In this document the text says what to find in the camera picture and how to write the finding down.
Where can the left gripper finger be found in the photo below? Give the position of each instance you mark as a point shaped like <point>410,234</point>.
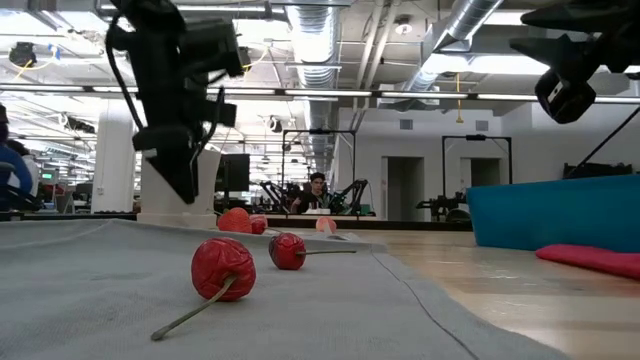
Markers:
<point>177,170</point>

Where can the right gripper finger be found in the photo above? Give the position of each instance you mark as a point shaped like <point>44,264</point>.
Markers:
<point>575,16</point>
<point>550,50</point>

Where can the red toy strawberry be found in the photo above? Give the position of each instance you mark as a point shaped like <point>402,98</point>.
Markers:
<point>235,221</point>

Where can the small red toy cherry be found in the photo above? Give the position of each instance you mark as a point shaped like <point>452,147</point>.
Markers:
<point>259,225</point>

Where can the red toy cherry with stem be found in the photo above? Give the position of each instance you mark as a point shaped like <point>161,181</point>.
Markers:
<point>222,267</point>
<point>286,251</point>

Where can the teal plastic tupperware container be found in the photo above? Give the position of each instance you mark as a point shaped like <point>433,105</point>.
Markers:
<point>550,215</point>

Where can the pale pink toy peach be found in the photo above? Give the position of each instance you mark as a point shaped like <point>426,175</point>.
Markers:
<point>325,225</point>

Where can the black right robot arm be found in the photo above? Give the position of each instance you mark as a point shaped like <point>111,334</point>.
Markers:
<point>632,50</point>

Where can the neighbouring station robot arm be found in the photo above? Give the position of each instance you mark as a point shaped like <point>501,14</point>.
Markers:
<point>440,205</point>
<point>352,192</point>
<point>275,195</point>

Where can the white hexagonal plant pot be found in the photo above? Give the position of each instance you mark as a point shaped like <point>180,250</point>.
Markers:
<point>207,200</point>

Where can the black computer monitor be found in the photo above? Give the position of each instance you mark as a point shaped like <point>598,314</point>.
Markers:
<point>235,172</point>

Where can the white building pillar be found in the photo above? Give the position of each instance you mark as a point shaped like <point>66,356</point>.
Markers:
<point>112,165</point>

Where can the black equipment case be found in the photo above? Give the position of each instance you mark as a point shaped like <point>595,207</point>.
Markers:
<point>595,171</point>

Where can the person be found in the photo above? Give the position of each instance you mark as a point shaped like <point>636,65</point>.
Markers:
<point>15,170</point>
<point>316,190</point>

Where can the black ceiling-hung device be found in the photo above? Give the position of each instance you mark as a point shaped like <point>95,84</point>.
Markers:
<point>22,54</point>

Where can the grey cloth mat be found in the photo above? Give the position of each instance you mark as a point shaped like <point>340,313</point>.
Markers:
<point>100,300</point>

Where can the overhead light bar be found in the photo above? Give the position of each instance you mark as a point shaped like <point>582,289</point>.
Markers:
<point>325,93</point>

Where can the magenta cloth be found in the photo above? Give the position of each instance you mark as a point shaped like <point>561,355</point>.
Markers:
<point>590,260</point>

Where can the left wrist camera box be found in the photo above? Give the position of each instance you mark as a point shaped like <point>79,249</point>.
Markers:
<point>215,47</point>

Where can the silver spiral duct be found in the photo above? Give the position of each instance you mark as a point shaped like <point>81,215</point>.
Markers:
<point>465,20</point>

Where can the black station frame stand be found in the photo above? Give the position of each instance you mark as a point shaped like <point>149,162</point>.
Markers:
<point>475,137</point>
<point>320,131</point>

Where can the round ceiling camera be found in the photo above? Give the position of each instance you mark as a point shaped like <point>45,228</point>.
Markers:
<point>275,124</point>

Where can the silver ceiling duct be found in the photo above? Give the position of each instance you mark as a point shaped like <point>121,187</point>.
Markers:
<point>315,50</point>

